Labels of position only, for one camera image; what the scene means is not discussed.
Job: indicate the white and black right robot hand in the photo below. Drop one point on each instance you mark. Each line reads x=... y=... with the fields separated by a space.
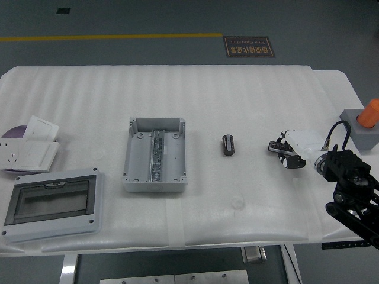
x=305 y=140

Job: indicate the black cylindrical battery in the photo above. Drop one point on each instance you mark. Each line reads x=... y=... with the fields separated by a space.
x=228 y=145

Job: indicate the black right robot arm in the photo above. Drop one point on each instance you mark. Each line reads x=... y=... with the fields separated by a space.
x=350 y=183

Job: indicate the grey open junction box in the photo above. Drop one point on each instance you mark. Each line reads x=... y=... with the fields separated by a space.
x=155 y=155

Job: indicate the grey block base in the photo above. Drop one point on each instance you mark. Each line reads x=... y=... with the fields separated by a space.
x=361 y=130

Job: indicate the orange cylinder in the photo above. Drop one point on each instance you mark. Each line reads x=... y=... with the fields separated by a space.
x=369 y=114

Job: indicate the floor sign with orange text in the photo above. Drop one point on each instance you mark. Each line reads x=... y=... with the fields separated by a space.
x=248 y=46

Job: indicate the black control panel strip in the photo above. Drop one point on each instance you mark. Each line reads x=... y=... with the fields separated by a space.
x=345 y=245

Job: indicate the white foam mat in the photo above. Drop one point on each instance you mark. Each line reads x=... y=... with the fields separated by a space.
x=165 y=154

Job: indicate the grey cover with transparent window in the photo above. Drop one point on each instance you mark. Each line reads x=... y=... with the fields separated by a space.
x=51 y=205

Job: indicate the white rectangular plate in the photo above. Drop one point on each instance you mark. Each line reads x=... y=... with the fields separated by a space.
x=41 y=127

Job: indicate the black floor hatch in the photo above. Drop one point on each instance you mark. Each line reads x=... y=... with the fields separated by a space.
x=63 y=11

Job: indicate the purple round disc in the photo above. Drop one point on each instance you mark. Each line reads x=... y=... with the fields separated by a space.
x=14 y=132

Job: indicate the white table frame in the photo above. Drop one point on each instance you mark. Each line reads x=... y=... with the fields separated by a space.
x=291 y=263

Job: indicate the metal bracket under table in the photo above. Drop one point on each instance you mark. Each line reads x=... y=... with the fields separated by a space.
x=253 y=254

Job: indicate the metal base plate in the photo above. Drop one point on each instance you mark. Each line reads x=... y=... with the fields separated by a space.
x=174 y=279

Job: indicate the white wall switch panel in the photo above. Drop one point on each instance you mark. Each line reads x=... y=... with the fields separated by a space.
x=37 y=155

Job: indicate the white wall socket panel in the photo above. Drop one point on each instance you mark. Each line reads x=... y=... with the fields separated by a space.
x=10 y=152

